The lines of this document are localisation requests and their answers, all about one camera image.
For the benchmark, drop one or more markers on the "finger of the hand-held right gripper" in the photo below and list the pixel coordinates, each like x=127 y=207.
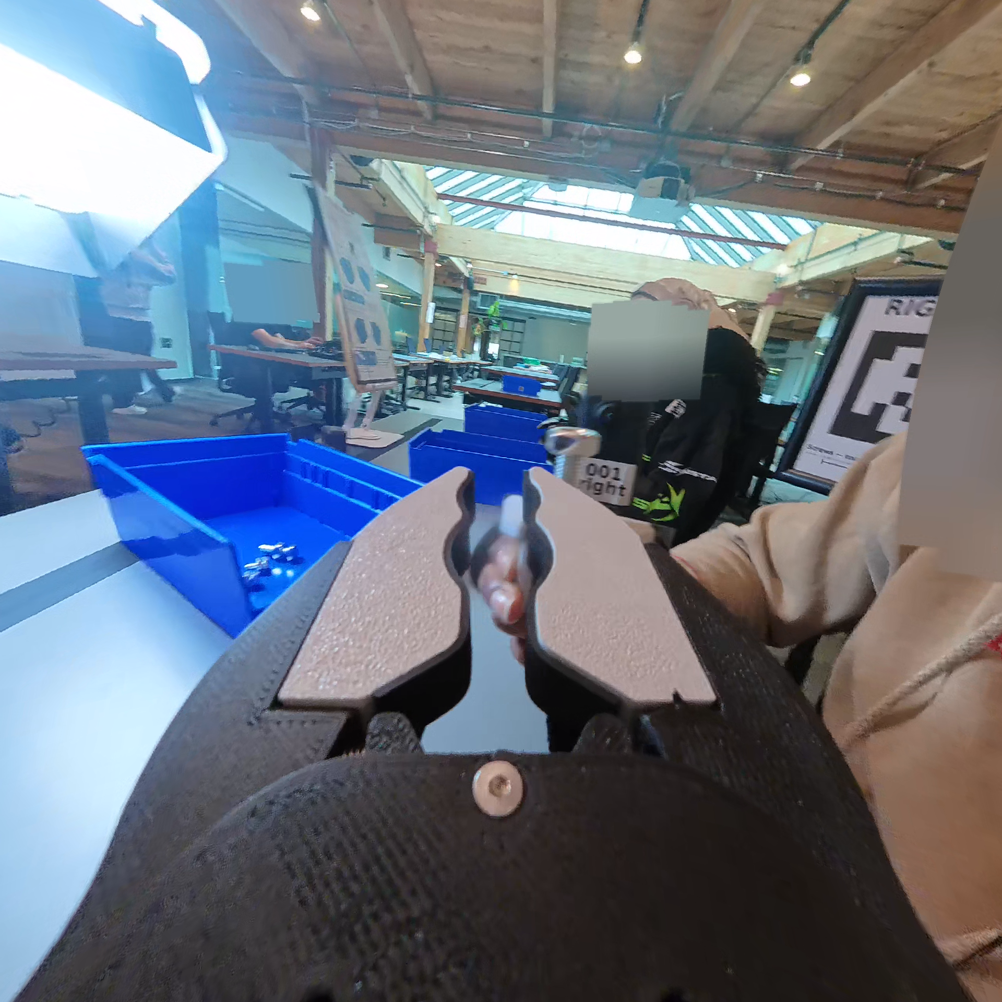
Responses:
x=512 y=514

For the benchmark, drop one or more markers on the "ceiling projector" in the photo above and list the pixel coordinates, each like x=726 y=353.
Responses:
x=661 y=188

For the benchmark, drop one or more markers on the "person's right hand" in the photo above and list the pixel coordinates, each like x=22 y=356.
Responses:
x=501 y=587

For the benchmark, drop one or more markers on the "cardboard sign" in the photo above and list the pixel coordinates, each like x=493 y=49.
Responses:
x=357 y=298

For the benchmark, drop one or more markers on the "studio softbox light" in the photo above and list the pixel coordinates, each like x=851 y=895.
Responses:
x=94 y=126

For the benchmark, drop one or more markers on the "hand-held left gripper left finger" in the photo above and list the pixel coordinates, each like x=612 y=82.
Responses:
x=384 y=614

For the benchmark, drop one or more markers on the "blue plastic bin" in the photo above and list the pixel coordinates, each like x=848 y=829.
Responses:
x=501 y=420
x=470 y=454
x=522 y=384
x=173 y=501

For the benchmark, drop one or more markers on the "wooden desk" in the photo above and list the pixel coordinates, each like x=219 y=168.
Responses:
x=274 y=357
x=79 y=364

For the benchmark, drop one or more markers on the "person's right forearm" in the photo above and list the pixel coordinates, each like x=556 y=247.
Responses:
x=752 y=548

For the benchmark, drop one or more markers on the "person's beige hoodie torso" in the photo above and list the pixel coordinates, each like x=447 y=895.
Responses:
x=924 y=705

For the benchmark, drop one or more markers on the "cluster of bolts with nuts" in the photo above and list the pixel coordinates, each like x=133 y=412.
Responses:
x=270 y=561

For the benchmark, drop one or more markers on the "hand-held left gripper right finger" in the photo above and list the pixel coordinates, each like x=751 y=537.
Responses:
x=616 y=614

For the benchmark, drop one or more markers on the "black white banner stand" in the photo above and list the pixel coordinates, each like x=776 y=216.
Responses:
x=877 y=376

